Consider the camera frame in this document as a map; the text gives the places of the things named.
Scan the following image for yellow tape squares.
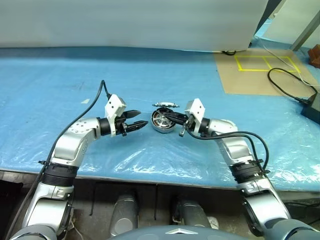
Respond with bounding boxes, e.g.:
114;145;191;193
234;55;302;73

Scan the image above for black power adapter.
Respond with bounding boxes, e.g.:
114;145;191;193
299;92;320;121

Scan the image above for silver motor end cover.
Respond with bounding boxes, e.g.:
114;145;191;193
152;101;181;111

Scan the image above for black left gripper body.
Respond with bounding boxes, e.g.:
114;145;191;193
113;115;129;137

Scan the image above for thin white cable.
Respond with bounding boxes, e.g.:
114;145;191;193
257;36;320;87

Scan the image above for black power cable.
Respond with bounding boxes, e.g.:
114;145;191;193
267;67;317;104

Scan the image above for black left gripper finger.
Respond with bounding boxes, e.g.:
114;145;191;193
124;109;142;121
125;120;149;133

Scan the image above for grey rounded robot leg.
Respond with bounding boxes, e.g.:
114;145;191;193
112;193;140;236
171;198;212;228

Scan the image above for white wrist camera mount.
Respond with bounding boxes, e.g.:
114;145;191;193
104;94;127;138
184;98;206;133

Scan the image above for small white panel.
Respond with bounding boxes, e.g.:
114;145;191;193
261;0;320;41

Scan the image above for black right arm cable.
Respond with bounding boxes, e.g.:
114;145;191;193
186;129;271;173

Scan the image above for grey robot torso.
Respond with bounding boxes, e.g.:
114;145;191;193
106;224;251;240

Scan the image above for red-brown block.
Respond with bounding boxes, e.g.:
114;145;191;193
307;43;320;68

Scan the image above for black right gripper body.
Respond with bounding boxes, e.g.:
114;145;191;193
178;113;198;137

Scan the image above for grey metal post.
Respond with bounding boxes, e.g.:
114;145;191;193
289;9;320;52

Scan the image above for brown cardboard sheet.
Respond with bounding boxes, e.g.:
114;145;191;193
213;48;320;96

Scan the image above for silver motor stator housing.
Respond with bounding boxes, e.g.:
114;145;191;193
150;108;178;135

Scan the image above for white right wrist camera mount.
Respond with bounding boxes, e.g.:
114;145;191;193
184;98;206;133

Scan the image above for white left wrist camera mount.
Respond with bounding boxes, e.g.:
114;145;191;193
104;94;127;138

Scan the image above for large white backdrop board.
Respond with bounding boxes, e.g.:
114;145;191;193
0;0;269;53

